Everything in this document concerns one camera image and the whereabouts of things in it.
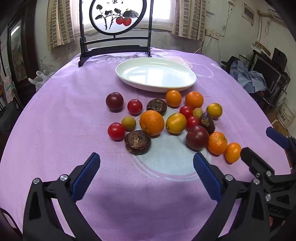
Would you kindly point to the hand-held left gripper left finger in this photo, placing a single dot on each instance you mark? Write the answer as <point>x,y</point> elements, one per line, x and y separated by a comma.
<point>85,178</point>

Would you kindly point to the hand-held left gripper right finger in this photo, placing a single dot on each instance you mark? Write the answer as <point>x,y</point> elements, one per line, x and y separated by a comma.
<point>207,178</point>

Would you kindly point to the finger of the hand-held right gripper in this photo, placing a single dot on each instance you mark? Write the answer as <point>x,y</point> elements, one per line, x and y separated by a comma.
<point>277,136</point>
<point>254,162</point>

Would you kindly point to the orange cherry tomato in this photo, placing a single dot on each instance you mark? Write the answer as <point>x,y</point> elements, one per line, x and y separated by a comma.
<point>173,98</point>
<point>232,152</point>
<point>214,110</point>

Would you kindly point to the small mandarin orange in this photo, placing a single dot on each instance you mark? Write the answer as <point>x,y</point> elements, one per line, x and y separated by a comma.
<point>217,143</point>
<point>194,100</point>

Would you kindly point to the dark purple tomato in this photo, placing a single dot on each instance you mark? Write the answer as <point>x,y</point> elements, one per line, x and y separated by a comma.
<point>197,137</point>
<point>114,101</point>

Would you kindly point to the brown water chestnut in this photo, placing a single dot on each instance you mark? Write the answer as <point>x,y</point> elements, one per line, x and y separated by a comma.
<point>137,142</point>
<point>207,122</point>
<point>156,107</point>

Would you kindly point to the red cherry tomato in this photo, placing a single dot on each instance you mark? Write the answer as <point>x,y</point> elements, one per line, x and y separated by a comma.
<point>186,112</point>
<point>134,106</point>
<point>192,122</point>
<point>116,131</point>

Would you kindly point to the yellow cherry tomato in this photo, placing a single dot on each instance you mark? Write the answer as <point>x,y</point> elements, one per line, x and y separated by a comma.
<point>175,123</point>

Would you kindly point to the yellow-green longan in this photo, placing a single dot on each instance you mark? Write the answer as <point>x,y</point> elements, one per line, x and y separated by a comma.
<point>198,112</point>
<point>128,123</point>

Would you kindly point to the large orange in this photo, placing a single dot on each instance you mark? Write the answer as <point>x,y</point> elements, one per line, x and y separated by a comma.
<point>152,122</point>

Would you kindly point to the white oval plate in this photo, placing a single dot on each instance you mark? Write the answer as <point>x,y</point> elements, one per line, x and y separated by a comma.
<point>157,74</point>

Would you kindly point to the white bucket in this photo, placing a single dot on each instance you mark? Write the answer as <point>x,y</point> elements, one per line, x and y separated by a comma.
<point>285,113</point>

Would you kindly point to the purple tablecloth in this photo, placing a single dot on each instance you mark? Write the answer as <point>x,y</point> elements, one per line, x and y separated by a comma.
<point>69,115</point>

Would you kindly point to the blue cloth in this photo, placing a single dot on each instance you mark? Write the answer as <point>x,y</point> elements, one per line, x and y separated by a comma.
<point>249,76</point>

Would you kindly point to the black monitor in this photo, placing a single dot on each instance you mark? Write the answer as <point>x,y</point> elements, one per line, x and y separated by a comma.
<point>266,69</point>

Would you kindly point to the black speaker box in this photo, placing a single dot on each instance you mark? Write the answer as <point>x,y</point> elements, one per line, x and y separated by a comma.
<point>279,56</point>

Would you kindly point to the white plastic bag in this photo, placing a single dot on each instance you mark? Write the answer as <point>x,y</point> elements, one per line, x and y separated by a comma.
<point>38,80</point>

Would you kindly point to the pink paper sheet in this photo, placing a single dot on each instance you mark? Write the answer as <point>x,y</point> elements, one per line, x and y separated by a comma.
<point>9,90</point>

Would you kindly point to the dark wooden cabinet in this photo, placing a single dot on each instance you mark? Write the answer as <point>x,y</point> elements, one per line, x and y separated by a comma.
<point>27,46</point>

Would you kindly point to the beige checked curtain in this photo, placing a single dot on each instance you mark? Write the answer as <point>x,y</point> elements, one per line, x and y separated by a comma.
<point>189,18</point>
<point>60,23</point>

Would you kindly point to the round painted screen black stand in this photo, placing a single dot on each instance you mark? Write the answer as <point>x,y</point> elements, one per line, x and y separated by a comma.
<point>104,9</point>

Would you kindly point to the window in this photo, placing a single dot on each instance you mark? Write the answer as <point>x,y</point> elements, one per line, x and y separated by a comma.
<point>161,11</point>

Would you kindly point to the white wall socket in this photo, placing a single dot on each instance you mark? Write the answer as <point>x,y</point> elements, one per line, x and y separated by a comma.
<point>214,34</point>

